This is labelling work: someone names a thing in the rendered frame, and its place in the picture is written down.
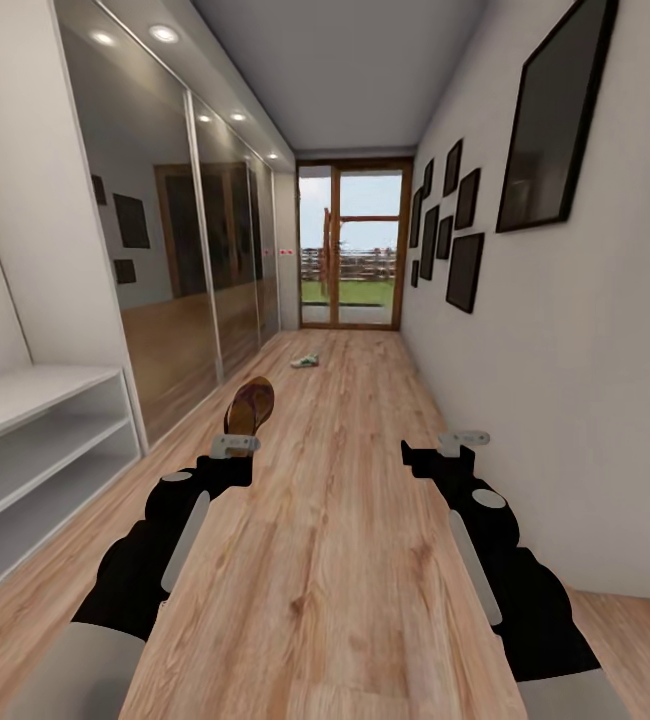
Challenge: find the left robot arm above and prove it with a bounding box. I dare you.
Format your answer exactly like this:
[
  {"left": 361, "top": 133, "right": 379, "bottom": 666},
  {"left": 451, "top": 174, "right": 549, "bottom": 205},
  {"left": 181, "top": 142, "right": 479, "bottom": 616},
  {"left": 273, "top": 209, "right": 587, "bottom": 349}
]
[{"left": 4, "top": 433, "right": 262, "bottom": 720}]

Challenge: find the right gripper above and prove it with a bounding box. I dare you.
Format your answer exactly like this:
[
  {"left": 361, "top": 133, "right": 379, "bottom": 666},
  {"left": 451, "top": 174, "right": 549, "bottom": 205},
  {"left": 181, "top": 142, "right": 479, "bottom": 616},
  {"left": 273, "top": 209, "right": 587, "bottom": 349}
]
[{"left": 401, "top": 440, "right": 475, "bottom": 491}]

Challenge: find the sandal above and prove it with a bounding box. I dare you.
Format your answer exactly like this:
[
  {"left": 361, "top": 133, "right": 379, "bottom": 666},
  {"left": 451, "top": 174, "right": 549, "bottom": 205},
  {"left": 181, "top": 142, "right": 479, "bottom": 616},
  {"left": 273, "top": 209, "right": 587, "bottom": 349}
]
[{"left": 224, "top": 377, "right": 274, "bottom": 457}]

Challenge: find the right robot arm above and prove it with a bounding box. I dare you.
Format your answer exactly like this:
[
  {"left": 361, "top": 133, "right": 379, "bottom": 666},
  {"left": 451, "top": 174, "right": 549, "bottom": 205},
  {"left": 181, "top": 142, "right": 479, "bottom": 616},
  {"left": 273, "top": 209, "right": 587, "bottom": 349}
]
[{"left": 401, "top": 429, "right": 635, "bottom": 720}]

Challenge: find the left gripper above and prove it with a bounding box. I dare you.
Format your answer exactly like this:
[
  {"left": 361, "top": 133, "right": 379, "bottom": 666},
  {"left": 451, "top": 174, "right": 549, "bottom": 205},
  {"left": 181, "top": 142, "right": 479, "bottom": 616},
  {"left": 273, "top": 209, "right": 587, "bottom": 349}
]
[{"left": 196, "top": 455, "right": 253, "bottom": 493}]

